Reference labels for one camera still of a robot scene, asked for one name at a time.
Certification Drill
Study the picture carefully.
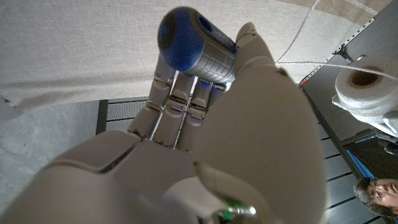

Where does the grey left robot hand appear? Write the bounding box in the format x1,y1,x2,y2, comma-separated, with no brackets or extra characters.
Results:
331,93,398,138

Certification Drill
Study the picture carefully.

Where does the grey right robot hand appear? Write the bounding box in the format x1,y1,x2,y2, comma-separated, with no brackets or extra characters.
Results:
0,21,328,224

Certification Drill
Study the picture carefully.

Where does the white string spool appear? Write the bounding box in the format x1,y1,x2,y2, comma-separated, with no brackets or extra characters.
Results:
335,55,398,124

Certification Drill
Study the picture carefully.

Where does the black blue handled screwdriver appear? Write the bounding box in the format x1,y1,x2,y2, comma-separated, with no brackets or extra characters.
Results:
157,6,238,85

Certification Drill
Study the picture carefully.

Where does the white string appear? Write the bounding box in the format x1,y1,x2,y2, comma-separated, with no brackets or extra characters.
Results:
275,0,398,80

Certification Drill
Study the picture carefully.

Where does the person's face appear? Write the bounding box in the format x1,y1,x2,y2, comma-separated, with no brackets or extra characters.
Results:
353,177,398,218

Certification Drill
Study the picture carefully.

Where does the beige striped backdrop cloth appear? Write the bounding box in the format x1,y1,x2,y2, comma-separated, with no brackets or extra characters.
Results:
0,0,393,110

